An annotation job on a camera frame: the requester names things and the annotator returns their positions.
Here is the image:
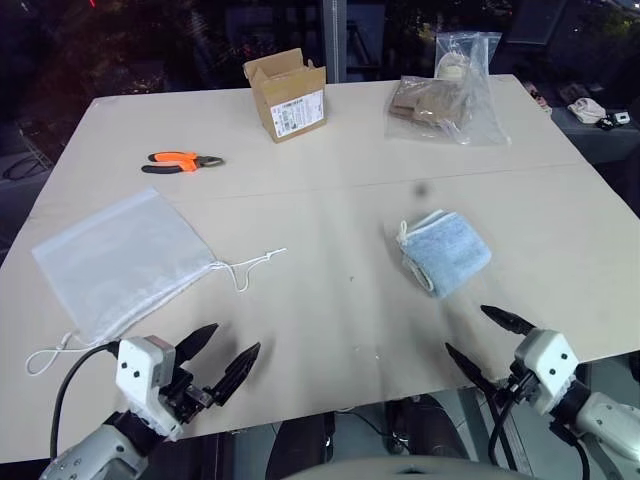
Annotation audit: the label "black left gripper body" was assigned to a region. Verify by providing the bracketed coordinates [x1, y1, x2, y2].
[158, 366, 217, 426]

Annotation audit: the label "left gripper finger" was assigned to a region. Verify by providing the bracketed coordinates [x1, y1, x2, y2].
[209, 341, 263, 408]
[174, 322, 221, 372]

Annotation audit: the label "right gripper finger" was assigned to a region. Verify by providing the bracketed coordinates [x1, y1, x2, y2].
[480, 304, 536, 339]
[444, 341, 502, 397]

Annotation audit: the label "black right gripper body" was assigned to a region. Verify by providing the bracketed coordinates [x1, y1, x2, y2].
[492, 362, 545, 410]

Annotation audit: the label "folded light blue towel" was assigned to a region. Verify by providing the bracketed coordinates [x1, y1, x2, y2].
[396, 208, 493, 300]

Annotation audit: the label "clear bag with brown blocks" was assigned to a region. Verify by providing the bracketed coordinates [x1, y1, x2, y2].
[384, 74, 512, 148]

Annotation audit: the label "clear bag with beige roll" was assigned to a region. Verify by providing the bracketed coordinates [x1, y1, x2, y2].
[433, 31, 503, 84]

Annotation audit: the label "dark rounded shape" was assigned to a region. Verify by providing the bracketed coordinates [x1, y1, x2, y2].
[383, 392, 484, 462]

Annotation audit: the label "pale grey rounded shape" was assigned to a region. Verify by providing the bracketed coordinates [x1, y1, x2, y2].
[282, 453, 524, 480]

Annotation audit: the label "orange and black pliers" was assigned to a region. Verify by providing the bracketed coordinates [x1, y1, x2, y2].
[141, 151, 226, 175]

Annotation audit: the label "grey side table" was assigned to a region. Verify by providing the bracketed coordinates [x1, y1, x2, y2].
[549, 102, 640, 167]

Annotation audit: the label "small white cloth pouch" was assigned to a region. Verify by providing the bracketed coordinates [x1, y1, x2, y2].
[567, 98, 606, 124]

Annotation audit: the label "open brown cardboard box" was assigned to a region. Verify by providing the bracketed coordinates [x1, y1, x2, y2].
[242, 47, 329, 145]

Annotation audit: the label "grey metal pole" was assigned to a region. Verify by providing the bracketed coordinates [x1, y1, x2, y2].
[322, 0, 350, 84]

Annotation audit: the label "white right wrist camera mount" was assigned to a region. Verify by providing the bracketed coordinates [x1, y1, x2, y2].
[513, 328, 581, 416]

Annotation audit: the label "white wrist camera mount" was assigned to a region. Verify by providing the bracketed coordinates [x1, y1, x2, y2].
[513, 328, 581, 416]
[115, 335, 184, 442]

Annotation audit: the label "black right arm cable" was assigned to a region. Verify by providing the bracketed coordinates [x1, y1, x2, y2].
[487, 387, 592, 480]

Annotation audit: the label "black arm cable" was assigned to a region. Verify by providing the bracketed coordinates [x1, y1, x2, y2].
[487, 387, 592, 480]
[48, 339, 121, 460]

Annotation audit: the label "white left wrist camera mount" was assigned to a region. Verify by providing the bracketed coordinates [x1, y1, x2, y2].
[115, 335, 184, 442]

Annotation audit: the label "white mesh drawstring bag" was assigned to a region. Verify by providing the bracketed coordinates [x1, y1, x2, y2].
[25, 187, 289, 376]

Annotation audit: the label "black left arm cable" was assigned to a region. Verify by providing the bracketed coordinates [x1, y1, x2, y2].
[48, 339, 121, 460]

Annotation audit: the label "black floor cable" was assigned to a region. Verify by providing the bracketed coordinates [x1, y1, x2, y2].
[1, 152, 52, 182]

